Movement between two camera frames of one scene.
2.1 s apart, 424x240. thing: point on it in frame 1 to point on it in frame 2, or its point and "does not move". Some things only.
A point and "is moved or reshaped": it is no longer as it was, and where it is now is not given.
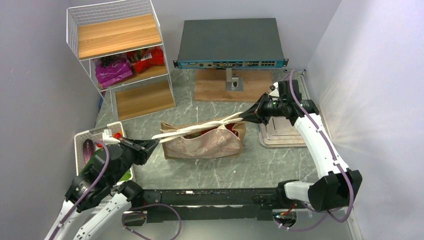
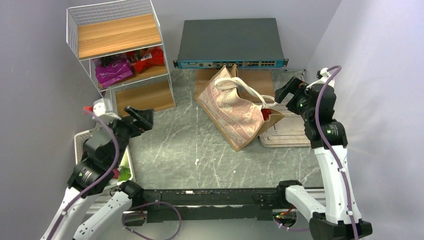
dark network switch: (227, 43) does not move
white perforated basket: (97, 134) does not move
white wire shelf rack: (120, 45) does not move
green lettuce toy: (126, 176) does not move
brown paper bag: (223, 137) to (234, 108)
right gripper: (254, 114) to (295, 86)
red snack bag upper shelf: (145, 58) does not move
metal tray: (278, 132) does not move
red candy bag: (229, 127) is moved or reshaped
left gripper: (139, 152) to (144, 117)
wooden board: (210, 85) does not move
